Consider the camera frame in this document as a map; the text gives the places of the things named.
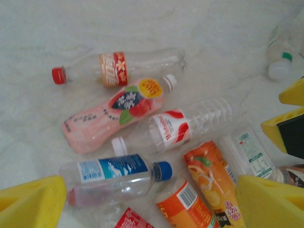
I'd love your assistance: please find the clear bottle, red cap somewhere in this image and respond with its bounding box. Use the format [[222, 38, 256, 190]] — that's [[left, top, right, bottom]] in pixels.
[[51, 48, 187, 89]]

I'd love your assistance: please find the small bottle, green neck ring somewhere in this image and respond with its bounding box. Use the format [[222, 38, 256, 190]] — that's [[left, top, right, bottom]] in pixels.
[[266, 9, 304, 81]]

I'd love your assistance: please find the clear bottle, green-white label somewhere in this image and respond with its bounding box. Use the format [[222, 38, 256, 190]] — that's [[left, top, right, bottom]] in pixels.
[[218, 127, 277, 181]]

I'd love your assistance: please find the clear bottle, blue cap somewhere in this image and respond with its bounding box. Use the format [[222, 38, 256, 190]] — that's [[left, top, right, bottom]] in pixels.
[[59, 153, 173, 208]]

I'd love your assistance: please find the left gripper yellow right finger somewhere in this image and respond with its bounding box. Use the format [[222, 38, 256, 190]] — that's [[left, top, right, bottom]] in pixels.
[[235, 175, 304, 228]]

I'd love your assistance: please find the brown label bottle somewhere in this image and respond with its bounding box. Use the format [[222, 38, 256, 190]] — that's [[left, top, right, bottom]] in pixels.
[[270, 163, 304, 190]]

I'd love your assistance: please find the pink peach drink bottle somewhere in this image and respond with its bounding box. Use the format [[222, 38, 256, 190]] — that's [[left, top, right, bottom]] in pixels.
[[62, 74, 178, 154]]

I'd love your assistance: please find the clear bottle, red script label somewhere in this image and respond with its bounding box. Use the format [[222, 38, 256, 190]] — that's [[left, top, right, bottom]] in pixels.
[[95, 204, 156, 228]]

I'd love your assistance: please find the clear bottle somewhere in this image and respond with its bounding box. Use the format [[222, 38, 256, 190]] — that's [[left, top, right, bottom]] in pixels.
[[155, 179, 220, 228], [59, 153, 173, 208], [95, 204, 156, 228], [218, 127, 277, 181], [111, 97, 235, 157], [51, 48, 187, 89]]

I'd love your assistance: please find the orange juice fruit-print bottle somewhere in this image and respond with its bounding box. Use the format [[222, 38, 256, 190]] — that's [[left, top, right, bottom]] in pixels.
[[182, 140, 247, 228]]

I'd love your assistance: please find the clear bottle, red-white label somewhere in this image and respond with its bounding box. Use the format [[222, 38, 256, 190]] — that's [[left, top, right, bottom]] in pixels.
[[111, 97, 235, 157]]

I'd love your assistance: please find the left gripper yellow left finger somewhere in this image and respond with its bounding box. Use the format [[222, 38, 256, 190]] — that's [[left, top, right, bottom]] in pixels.
[[0, 175, 67, 228]]

